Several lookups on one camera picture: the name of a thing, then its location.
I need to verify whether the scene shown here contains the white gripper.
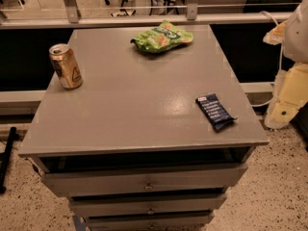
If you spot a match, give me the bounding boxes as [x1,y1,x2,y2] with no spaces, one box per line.
[264,63,308,129]

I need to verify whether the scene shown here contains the blue rxbar blueberry wrapper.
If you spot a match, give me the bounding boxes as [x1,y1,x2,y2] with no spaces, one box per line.
[195,93,236,131]

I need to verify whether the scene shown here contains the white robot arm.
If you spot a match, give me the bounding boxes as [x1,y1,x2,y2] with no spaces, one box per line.
[264,0,308,129]

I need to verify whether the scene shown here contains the orange soda can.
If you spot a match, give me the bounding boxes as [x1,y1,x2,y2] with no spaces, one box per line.
[49,43,83,90]

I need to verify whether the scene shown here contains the top grey drawer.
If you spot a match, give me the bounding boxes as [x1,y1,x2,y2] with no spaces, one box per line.
[42,163,247,197]

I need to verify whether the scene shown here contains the grey drawer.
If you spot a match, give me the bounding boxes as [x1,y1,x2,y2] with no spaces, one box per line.
[42,163,247,197]
[86,213,214,231]
[69,193,226,218]

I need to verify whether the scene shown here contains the green chip bag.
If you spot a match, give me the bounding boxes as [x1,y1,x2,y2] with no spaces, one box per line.
[130,20,193,54]

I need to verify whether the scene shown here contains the middle grey drawer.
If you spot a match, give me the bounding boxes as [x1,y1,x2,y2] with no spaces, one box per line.
[69,193,226,218]

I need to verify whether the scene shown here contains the bottom grey drawer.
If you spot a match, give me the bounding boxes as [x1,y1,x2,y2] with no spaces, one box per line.
[86,213,214,231]

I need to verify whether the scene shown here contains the grey drawer cabinet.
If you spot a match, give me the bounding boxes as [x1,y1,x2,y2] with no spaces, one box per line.
[17,24,270,231]

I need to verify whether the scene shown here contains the black floor stand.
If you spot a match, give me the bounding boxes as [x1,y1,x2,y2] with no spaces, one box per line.
[0,127,18,194]

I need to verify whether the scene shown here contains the white cable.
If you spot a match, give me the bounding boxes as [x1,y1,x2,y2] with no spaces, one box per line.
[250,11,285,108]

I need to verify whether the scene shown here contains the metal railing frame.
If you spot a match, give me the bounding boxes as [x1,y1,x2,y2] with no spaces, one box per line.
[0,0,303,30]

